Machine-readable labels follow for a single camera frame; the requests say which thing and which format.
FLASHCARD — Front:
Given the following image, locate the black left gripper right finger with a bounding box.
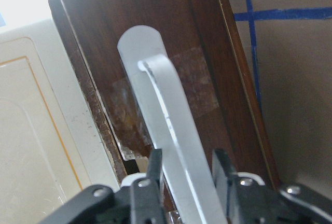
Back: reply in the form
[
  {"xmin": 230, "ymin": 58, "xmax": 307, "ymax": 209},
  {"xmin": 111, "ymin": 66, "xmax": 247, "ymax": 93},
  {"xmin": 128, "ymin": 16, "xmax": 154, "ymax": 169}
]
[{"xmin": 212, "ymin": 149, "xmax": 277, "ymax": 223}]

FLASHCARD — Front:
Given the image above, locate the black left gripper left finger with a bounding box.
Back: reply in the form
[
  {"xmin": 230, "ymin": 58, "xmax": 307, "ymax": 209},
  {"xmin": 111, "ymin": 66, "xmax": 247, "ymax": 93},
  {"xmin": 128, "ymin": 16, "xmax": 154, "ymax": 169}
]
[{"xmin": 130, "ymin": 149, "xmax": 165, "ymax": 223}]

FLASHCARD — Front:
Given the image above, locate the white drawer handle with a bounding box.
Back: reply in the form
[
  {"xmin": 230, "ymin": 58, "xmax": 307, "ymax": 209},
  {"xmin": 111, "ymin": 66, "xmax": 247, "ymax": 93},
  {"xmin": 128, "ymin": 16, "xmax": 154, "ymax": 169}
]
[{"xmin": 117, "ymin": 25, "xmax": 227, "ymax": 223}]

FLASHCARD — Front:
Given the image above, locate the brown wooden drawer cabinet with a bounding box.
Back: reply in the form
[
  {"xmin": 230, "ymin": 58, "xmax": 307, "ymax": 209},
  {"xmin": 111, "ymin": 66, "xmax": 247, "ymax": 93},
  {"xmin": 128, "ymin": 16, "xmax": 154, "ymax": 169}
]
[{"xmin": 48, "ymin": 0, "xmax": 280, "ymax": 189}]

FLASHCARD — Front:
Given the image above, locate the cream plastic storage box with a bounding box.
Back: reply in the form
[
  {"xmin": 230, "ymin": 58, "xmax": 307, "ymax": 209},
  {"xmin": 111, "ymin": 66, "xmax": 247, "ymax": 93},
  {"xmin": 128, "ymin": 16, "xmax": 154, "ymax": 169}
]
[{"xmin": 1, "ymin": 19, "xmax": 119, "ymax": 223}]

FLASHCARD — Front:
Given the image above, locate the clear tape patch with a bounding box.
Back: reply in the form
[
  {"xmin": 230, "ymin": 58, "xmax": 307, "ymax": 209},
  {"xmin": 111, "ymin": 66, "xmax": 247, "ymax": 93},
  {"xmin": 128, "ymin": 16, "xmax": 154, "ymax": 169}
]
[{"xmin": 108, "ymin": 48, "xmax": 219, "ymax": 152}]

